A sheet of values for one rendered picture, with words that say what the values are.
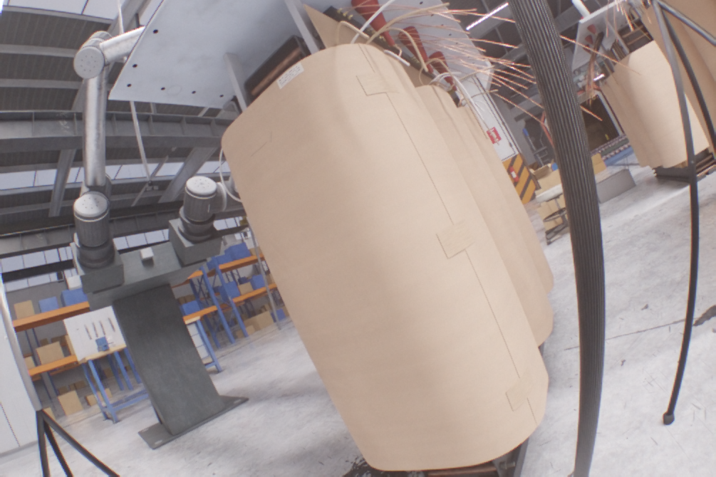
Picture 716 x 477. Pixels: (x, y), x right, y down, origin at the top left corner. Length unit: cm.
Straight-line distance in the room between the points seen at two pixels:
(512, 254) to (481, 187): 22
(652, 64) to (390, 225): 286
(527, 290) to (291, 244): 70
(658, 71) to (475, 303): 281
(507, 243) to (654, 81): 238
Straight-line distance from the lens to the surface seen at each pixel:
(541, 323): 114
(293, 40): 90
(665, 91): 319
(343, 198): 63
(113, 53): 166
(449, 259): 62
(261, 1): 97
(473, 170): 107
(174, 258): 250
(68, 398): 835
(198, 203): 219
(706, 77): 213
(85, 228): 200
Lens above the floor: 68
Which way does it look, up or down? 8 degrees up
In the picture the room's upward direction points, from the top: 25 degrees counter-clockwise
